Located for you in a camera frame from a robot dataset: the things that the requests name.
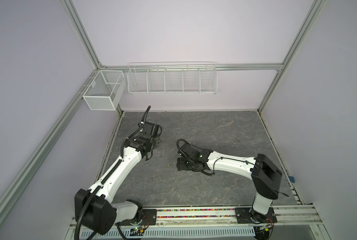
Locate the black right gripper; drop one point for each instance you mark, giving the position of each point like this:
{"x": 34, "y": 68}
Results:
{"x": 180, "y": 164}

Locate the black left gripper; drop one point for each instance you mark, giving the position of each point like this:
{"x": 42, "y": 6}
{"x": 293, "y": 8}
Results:
{"x": 158, "y": 141}

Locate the blue padlock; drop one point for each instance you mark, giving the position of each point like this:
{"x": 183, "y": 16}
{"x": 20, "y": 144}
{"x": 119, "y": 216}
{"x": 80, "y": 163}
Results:
{"x": 291, "y": 179}

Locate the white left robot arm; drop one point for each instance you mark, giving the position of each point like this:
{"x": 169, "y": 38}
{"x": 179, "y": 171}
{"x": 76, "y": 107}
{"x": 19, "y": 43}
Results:
{"x": 94, "y": 207}

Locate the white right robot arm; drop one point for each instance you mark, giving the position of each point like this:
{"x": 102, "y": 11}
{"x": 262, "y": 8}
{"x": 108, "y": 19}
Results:
{"x": 264, "y": 174}

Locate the white mesh box basket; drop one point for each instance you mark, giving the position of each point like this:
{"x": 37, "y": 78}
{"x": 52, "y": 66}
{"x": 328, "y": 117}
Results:
{"x": 105, "y": 90}

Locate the long white wire basket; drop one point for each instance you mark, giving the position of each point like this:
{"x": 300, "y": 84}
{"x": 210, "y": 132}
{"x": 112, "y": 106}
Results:
{"x": 172, "y": 78}

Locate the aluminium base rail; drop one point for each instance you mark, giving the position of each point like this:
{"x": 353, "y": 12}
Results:
{"x": 180, "y": 223}

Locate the aluminium frame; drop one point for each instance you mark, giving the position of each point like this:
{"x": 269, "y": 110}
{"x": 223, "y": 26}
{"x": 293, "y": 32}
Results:
{"x": 31, "y": 167}

